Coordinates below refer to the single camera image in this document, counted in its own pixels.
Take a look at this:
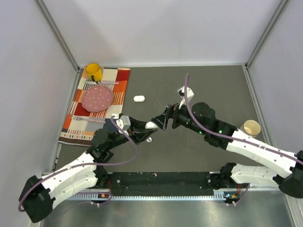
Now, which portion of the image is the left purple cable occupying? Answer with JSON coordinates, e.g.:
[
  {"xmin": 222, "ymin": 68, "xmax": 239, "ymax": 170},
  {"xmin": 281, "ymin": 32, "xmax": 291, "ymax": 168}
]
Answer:
[{"xmin": 18, "ymin": 115, "xmax": 139, "ymax": 222}]

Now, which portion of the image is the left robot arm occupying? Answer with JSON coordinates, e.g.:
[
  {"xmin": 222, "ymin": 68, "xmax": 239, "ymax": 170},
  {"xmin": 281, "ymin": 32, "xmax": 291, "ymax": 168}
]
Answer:
[{"xmin": 18, "ymin": 114, "xmax": 158, "ymax": 223}]

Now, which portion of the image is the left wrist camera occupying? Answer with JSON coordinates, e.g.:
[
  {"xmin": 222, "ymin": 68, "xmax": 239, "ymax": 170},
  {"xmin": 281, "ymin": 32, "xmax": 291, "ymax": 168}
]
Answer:
[{"xmin": 111, "ymin": 114, "xmax": 131, "ymax": 131}]

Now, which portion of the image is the patchwork orange placemat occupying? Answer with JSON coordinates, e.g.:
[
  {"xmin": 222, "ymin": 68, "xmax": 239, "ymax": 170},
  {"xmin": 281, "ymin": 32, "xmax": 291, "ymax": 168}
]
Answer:
[{"xmin": 58, "ymin": 68, "xmax": 130, "ymax": 146}]

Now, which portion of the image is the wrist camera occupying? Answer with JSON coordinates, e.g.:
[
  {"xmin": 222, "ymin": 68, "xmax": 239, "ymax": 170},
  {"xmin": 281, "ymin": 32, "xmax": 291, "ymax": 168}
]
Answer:
[
  {"xmin": 111, "ymin": 114, "xmax": 131, "ymax": 131},
  {"xmin": 177, "ymin": 86, "xmax": 194, "ymax": 109}
]

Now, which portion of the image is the cream dotted mug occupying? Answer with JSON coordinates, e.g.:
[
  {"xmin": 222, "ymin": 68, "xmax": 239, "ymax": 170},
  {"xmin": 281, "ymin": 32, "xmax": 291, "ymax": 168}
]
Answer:
[{"xmin": 240, "ymin": 120, "xmax": 261, "ymax": 138}]

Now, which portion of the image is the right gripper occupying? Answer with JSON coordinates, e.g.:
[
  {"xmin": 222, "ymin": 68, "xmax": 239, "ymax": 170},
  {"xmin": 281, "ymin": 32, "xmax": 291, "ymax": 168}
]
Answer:
[{"xmin": 151, "ymin": 99, "xmax": 207, "ymax": 136}]

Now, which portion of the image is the purple cable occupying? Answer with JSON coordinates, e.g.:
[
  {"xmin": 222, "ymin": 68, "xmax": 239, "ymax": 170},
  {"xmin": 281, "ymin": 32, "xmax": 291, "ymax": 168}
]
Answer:
[
  {"xmin": 18, "ymin": 115, "xmax": 139, "ymax": 222},
  {"xmin": 184, "ymin": 73, "xmax": 303, "ymax": 206}
]

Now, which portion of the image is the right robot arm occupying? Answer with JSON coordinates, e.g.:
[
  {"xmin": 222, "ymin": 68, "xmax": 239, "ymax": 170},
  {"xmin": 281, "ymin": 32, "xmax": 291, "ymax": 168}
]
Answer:
[{"xmin": 151, "ymin": 103, "xmax": 303, "ymax": 199}]

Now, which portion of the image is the white charging case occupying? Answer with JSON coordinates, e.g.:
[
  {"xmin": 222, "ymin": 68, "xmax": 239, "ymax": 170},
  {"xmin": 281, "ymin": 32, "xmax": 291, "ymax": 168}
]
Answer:
[
  {"xmin": 133, "ymin": 95, "xmax": 145, "ymax": 103},
  {"xmin": 145, "ymin": 122, "xmax": 158, "ymax": 130}
]

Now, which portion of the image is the pink polka dot plate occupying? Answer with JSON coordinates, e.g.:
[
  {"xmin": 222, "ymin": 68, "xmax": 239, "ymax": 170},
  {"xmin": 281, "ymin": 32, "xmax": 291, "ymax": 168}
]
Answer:
[{"xmin": 81, "ymin": 85, "xmax": 114, "ymax": 113}]

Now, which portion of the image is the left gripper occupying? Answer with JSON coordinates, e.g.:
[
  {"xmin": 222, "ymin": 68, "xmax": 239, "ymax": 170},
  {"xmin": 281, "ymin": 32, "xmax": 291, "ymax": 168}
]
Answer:
[{"xmin": 106, "ymin": 116, "xmax": 157, "ymax": 150}]

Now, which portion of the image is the yellow mug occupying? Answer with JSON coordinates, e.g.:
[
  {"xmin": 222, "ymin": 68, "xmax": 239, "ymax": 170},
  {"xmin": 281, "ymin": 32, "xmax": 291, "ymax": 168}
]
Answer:
[{"xmin": 85, "ymin": 63, "xmax": 103, "ymax": 82}]

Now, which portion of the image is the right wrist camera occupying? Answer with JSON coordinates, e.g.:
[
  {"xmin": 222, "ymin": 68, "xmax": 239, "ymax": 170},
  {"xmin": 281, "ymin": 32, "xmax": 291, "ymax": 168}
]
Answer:
[{"xmin": 177, "ymin": 86, "xmax": 194, "ymax": 109}]

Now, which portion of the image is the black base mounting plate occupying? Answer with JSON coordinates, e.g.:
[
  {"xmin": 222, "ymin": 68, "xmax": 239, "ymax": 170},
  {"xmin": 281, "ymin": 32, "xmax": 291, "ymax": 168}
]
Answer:
[{"xmin": 94, "ymin": 172, "xmax": 251, "ymax": 197}]

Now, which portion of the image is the white cable duct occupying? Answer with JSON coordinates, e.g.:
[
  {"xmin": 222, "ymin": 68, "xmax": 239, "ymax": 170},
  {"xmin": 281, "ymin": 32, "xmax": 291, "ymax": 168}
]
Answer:
[{"xmin": 69, "ymin": 191, "xmax": 240, "ymax": 201}]

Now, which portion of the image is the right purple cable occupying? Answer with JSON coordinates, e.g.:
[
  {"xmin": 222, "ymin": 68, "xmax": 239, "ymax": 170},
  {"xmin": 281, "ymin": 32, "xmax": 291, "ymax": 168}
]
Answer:
[{"xmin": 184, "ymin": 73, "xmax": 303, "ymax": 206}]

